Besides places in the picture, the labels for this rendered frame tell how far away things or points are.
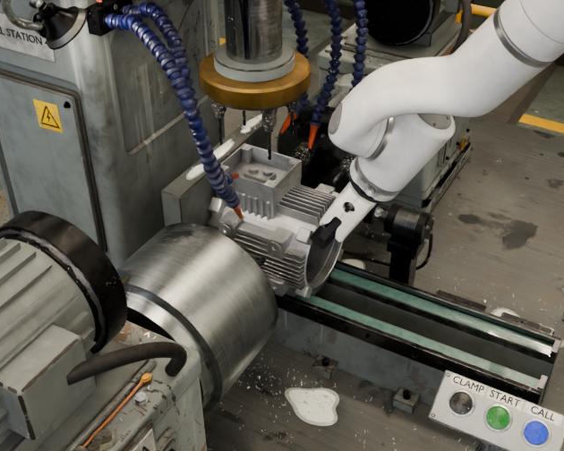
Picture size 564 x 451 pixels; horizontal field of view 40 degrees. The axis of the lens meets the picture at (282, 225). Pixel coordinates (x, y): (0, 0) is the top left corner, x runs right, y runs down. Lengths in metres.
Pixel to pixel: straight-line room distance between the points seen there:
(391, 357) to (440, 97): 0.55
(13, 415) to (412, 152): 0.61
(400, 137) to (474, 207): 0.84
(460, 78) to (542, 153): 1.19
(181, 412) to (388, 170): 0.44
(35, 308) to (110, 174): 0.53
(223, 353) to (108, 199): 0.40
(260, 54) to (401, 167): 0.29
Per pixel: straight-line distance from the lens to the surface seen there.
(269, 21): 1.20
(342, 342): 1.41
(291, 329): 1.46
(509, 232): 1.84
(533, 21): 0.91
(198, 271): 1.12
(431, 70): 1.02
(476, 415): 1.08
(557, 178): 2.06
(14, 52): 1.35
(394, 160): 1.10
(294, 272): 1.33
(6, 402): 0.81
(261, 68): 1.21
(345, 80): 1.62
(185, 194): 1.30
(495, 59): 0.95
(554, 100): 4.24
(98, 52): 1.24
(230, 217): 1.35
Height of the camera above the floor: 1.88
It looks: 37 degrees down
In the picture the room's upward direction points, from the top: straight up
